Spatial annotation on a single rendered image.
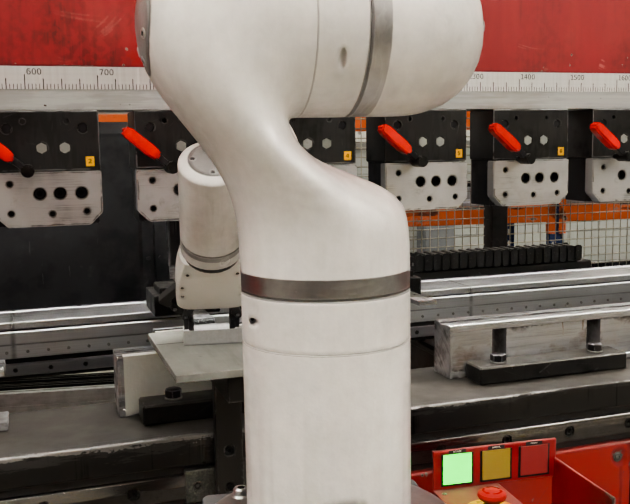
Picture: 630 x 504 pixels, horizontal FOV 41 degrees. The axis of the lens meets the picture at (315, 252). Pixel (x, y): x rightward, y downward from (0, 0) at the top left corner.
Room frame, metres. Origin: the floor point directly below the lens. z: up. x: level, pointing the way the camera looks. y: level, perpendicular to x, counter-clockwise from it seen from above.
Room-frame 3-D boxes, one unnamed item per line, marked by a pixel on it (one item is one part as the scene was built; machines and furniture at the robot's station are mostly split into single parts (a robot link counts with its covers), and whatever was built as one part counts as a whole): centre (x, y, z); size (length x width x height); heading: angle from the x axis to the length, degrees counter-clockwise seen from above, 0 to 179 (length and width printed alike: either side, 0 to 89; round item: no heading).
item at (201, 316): (1.48, 0.22, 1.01); 0.26 x 0.12 x 0.05; 19
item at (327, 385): (0.59, -0.01, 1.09); 0.19 x 0.19 x 0.18
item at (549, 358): (1.47, -0.41, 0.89); 0.30 x 0.05 x 0.03; 109
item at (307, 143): (1.38, 0.01, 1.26); 0.15 x 0.09 x 0.17; 109
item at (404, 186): (1.44, -0.17, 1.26); 0.15 x 0.09 x 0.17; 109
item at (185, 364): (1.19, 0.13, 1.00); 0.26 x 0.18 x 0.01; 19
